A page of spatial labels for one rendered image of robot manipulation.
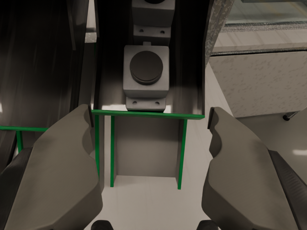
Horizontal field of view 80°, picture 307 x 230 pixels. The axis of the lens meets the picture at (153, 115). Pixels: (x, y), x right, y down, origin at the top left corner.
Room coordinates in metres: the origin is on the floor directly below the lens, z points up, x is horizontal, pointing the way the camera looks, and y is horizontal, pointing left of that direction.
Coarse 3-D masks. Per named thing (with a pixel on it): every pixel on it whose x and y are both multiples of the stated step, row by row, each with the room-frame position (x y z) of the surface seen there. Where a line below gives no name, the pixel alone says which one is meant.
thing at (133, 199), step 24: (216, 96) 0.45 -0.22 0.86; (192, 120) 0.34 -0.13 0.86; (192, 144) 0.25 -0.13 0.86; (192, 168) 0.17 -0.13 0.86; (120, 192) 0.09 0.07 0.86; (144, 192) 0.10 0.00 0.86; (168, 192) 0.10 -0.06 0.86; (192, 192) 0.11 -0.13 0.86; (96, 216) 0.03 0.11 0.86; (120, 216) 0.03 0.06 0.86; (144, 216) 0.04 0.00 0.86; (168, 216) 0.04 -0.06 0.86; (192, 216) 0.05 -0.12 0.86
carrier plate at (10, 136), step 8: (0, 136) 0.17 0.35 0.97; (8, 136) 0.17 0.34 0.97; (16, 136) 0.17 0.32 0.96; (0, 144) 0.15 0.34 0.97; (8, 144) 0.15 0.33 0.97; (0, 152) 0.13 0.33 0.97; (8, 152) 0.13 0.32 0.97; (0, 160) 0.11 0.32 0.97; (8, 160) 0.11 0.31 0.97; (0, 168) 0.09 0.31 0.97
